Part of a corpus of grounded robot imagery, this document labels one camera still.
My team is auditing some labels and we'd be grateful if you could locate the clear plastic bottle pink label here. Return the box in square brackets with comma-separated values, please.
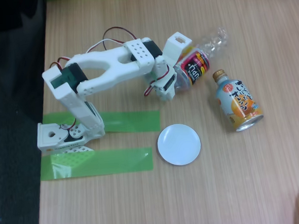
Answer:
[171, 26, 232, 91]

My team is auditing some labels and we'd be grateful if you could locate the orange juice bottle can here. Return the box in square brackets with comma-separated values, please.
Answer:
[212, 66, 265, 134]

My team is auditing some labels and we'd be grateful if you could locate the green tape strip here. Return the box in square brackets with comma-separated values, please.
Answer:
[39, 146, 154, 181]
[42, 106, 162, 139]

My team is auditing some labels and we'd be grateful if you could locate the small white round plate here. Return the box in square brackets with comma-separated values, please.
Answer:
[156, 122, 202, 167]

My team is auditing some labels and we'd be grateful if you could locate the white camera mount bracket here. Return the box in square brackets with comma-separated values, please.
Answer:
[161, 31, 195, 66]

